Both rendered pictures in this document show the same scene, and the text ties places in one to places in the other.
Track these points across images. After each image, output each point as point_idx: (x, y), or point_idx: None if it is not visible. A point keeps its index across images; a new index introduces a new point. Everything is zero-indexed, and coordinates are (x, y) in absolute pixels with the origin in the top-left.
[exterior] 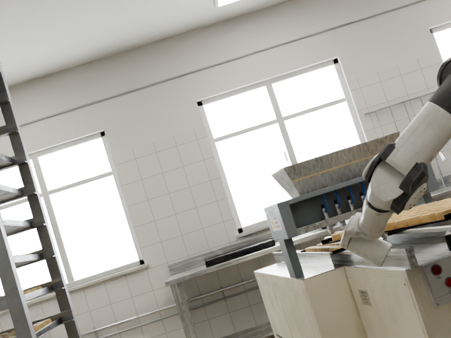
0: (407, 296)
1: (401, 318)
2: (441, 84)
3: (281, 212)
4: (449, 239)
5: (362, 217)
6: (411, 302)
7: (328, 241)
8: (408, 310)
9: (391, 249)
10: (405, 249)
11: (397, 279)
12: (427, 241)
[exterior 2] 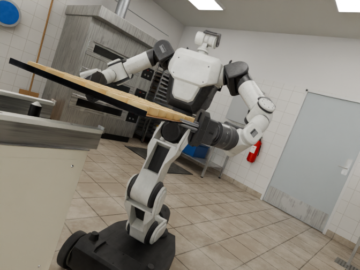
0: (60, 181)
1: None
2: (250, 75)
3: None
4: (40, 111)
5: (262, 129)
6: (64, 187)
7: (135, 112)
8: (43, 200)
9: (33, 116)
10: (105, 128)
11: (55, 160)
12: None
